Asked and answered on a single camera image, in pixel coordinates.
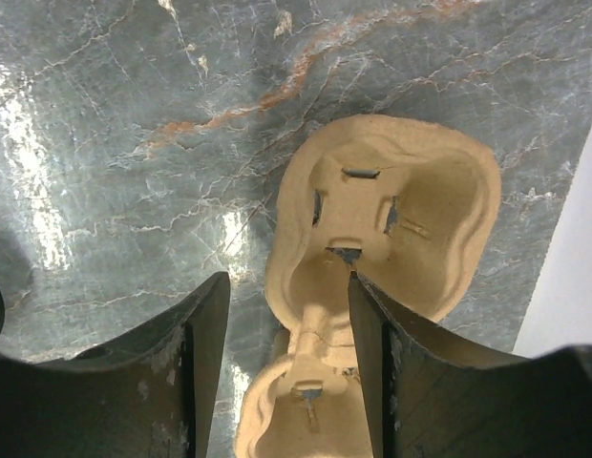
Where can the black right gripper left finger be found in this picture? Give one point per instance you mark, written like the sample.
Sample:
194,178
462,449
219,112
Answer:
149,392

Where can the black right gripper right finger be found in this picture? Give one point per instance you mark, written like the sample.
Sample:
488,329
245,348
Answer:
429,392

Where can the brown pulp cup carrier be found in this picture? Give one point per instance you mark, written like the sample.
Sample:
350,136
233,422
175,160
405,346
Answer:
409,205

